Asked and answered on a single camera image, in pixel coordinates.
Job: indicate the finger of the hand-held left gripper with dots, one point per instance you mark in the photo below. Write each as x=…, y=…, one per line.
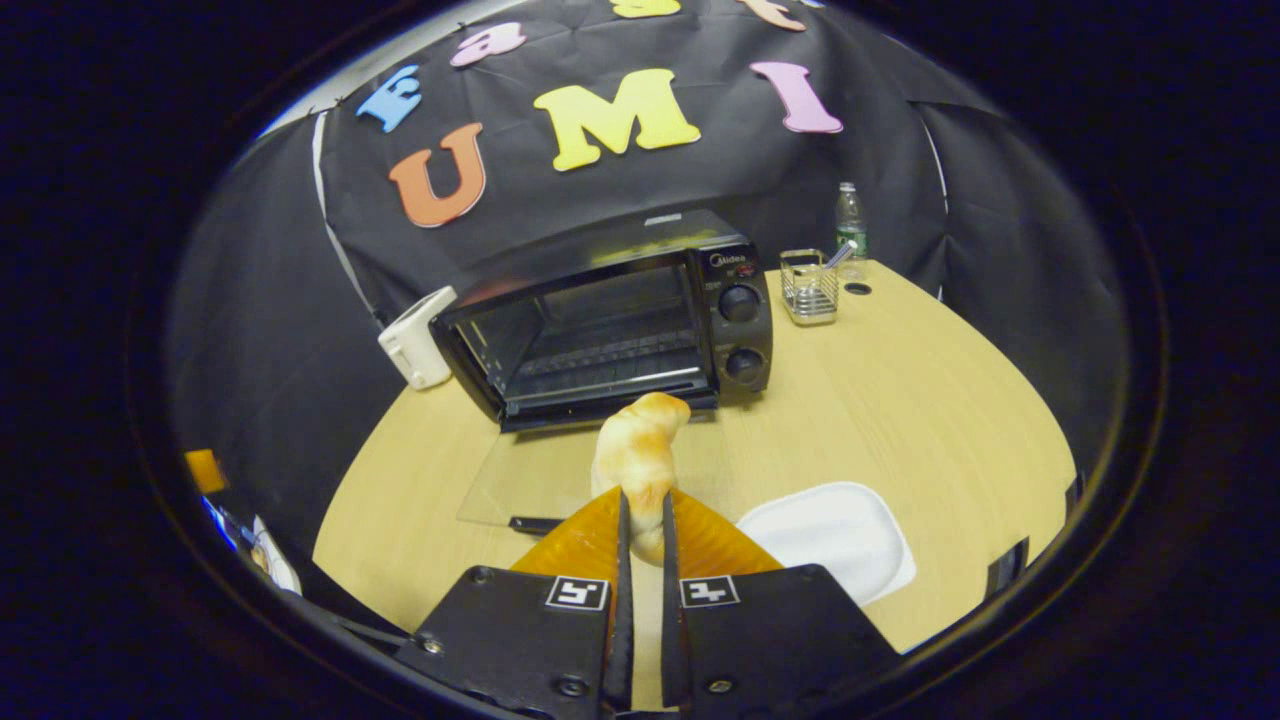
x=206, y=471

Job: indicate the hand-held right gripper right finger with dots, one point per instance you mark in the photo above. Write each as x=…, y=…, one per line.
x=770, y=640

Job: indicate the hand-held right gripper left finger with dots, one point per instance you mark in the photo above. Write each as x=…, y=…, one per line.
x=520, y=640

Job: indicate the golden croissant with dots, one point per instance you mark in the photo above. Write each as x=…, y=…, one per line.
x=638, y=450

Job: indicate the black electric oven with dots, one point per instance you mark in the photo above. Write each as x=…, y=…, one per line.
x=740, y=335

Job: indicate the blue lit object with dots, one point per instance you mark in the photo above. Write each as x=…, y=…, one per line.
x=220, y=520

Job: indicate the white object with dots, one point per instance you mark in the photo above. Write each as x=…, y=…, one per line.
x=275, y=560

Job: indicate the white plate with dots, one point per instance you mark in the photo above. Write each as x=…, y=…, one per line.
x=830, y=535

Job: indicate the white toaster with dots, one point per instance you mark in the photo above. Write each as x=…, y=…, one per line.
x=412, y=345

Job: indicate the clear plastic water bottle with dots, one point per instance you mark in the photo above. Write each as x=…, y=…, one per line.
x=851, y=225

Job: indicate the black table edge bracket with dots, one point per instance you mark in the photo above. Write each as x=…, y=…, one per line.
x=1006, y=570

